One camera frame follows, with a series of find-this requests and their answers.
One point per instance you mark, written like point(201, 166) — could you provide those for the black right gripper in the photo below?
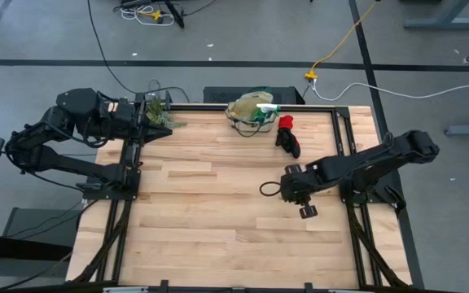
point(299, 185)

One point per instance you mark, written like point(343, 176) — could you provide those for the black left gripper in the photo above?
point(130, 122)

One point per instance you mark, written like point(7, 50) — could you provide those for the red and black gardening gloves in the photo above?
point(288, 140)

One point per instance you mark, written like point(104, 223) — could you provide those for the green spray bottle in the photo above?
point(267, 107)

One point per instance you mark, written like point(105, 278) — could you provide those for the beige canvas gardening bag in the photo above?
point(244, 110)

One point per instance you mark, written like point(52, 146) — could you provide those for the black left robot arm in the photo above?
point(75, 106)

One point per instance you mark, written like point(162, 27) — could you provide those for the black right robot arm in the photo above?
point(373, 163)

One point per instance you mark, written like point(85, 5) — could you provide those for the potted succulent plant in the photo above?
point(155, 112)

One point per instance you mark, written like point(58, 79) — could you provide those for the black box behind table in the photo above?
point(218, 95)

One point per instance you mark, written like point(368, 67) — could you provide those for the black clamp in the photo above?
point(308, 287)
point(163, 285)

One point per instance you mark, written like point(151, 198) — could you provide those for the yellow connector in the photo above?
point(156, 15)

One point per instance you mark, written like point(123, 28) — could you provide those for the black stand leg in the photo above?
point(175, 16)

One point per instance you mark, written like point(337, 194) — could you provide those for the black beam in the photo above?
point(14, 246)

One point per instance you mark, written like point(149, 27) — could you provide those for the black metal table frame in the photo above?
point(308, 108)

